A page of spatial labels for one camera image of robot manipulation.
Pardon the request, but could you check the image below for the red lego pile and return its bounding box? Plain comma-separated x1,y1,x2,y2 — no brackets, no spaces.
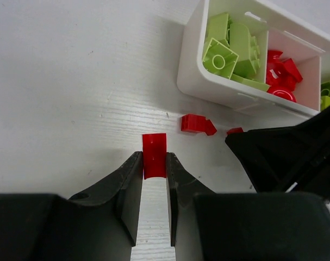
266,49,303,103

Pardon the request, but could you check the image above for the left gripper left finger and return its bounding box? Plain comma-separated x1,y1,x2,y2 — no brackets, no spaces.
0,152,143,260

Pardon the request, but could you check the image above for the white divided container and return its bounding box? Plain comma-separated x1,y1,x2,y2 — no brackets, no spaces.
177,1,330,119

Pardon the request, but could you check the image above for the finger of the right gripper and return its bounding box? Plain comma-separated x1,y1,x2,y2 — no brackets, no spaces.
225,106,330,192

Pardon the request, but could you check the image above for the red lego piece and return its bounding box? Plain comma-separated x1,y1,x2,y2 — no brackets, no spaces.
142,133,167,179
226,127,244,135
180,114,217,136

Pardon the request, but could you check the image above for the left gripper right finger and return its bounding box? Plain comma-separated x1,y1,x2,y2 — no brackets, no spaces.
166,153,330,260

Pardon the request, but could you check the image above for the green lego brick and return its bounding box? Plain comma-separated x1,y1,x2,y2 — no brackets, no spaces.
202,38,239,79
229,22,261,78
320,81,330,111

